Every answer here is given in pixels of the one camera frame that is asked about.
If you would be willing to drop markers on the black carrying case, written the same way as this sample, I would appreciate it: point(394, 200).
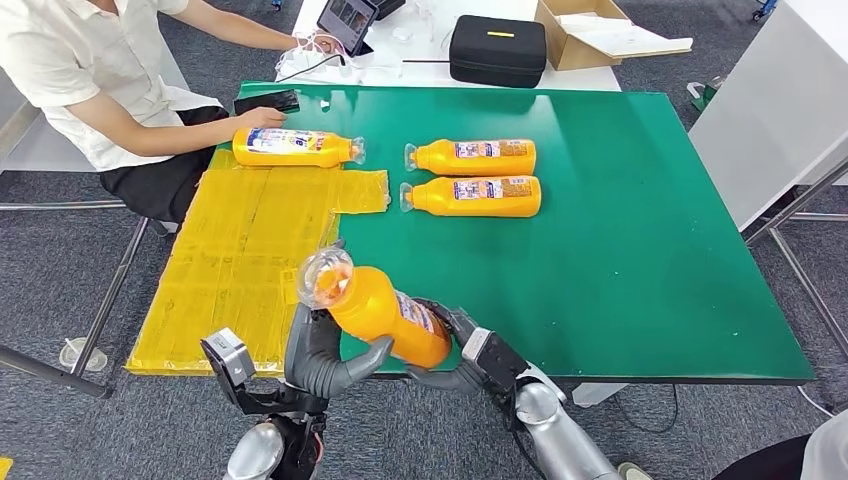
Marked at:
point(498, 52)

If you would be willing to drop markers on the black tablet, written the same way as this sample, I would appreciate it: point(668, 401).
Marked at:
point(346, 20)

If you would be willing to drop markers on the brown cardboard box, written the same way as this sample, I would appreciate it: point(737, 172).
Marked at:
point(564, 50)

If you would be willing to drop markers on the person's right forearm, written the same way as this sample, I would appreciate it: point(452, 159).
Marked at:
point(185, 138)

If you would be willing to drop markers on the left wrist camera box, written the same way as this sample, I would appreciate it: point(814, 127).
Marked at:
point(228, 354)

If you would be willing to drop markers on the black smartphone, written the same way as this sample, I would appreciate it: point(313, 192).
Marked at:
point(278, 99)

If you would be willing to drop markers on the blue metal object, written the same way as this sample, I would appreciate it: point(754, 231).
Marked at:
point(765, 6)

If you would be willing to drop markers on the person's left forearm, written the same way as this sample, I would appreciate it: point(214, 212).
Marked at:
point(245, 33)

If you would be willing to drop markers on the green plastic object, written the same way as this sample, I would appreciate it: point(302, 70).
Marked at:
point(705, 98)

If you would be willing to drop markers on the person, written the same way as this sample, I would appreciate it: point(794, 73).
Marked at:
point(73, 60)
point(825, 457)

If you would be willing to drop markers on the white foam sheet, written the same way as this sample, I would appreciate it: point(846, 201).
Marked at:
point(619, 36)

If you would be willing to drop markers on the person's right hand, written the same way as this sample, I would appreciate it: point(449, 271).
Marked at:
point(262, 119)

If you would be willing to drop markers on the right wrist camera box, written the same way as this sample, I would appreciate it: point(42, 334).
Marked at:
point(497, 361)

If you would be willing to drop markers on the grey metal table frame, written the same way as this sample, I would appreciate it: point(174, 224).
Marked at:
point(53, 373)

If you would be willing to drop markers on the white table with metal legs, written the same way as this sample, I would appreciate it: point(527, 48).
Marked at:
point(762, 119)

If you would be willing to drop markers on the clear plastic lid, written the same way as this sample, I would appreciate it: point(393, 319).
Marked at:
point(66, 356)

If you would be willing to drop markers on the yellow taped cardboard mat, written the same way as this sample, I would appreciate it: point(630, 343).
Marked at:
point(232, 265)

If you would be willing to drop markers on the white table foot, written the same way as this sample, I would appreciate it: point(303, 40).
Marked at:
point(596, 394)

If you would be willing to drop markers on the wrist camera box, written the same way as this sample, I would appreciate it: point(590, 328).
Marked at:
point(497, 361)
point(228, 354)

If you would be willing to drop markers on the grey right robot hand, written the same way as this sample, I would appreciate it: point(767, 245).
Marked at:
point(457, 324)

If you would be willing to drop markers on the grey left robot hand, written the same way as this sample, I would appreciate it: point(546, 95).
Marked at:
point(311, 358)

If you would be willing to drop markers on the person's left hand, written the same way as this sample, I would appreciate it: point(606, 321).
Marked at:
point(321, 44)

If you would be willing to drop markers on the black device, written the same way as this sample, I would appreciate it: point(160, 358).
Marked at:
point(387, 6)

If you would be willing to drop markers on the orange detergent bottle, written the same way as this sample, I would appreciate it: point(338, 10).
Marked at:
point(371, 311)
point(478, 206)
point(298, 159)
point(478, 164)

